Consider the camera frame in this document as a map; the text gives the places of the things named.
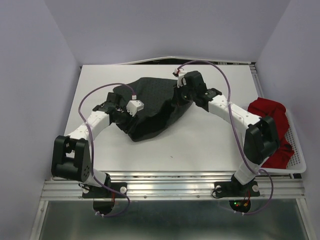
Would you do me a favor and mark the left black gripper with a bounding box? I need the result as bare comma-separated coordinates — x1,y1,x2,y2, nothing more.
113,105,140,135

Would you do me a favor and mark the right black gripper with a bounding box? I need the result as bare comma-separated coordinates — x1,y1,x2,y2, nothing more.
170,81,196,107

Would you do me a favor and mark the dark grey dotted skirt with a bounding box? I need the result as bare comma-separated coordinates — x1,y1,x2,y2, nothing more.
113,77,192,142

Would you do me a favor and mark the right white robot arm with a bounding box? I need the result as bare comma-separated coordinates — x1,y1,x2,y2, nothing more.
173,69,280,195

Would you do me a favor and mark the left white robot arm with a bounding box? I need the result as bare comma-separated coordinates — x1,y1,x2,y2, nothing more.
51,92,144,198

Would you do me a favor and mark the red skirt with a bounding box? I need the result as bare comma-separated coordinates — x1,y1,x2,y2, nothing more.
247,97,295,169

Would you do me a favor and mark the white plastic basket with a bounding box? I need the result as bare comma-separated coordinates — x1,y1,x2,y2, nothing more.
263,109,307,175

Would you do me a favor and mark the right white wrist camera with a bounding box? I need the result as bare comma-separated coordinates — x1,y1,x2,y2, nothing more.
172,69,187,88

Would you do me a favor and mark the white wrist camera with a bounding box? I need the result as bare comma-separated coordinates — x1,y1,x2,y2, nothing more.
126,100,144,117
172,69,187,88

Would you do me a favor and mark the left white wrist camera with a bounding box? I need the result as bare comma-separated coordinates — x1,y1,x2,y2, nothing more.
126,100,144,117

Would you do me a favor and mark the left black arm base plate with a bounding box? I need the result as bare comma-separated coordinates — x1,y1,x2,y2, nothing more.
81,182,128,199

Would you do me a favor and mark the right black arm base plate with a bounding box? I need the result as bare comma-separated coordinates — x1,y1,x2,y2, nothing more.
211,181,260,199

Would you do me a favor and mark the aluminium rail frame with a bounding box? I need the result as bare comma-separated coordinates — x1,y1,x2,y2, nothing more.
29,59,316,240

